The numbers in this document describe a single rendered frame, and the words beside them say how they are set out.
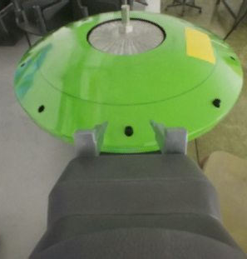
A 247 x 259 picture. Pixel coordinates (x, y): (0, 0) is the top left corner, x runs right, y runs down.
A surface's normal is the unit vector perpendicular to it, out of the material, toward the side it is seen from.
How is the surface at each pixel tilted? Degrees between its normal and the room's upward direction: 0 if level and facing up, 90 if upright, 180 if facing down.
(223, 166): 0
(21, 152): 0
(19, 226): 0
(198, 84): 21
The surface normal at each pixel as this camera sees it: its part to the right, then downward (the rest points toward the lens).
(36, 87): -0.35, -0.36
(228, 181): -0.04, -0.62
